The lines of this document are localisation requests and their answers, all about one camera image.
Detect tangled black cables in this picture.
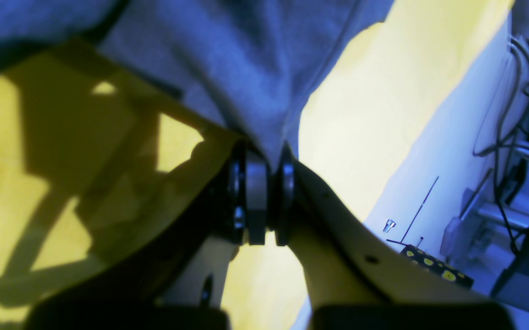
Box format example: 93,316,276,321
473,27,529,257

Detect black yellow-dotted block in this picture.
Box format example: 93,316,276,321
399,245,474,290

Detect blue-grey T-shirt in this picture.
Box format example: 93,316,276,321
0,0,394,169

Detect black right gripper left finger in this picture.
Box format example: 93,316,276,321
25,142,269,330

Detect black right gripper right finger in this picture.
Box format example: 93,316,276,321
271,146,514,330

